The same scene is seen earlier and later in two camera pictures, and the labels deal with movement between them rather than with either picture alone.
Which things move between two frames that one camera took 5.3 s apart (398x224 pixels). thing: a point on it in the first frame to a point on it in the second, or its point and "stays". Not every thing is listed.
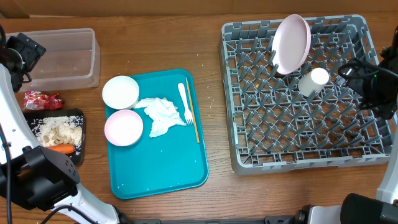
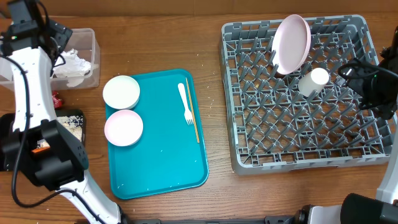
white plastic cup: [314, 80] stays
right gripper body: [371, 91] stays
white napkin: [162, 112] to [73, 70]
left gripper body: [23, 56] to [59, 33]
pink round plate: [291, 43] stays
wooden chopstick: [192, 109] stays
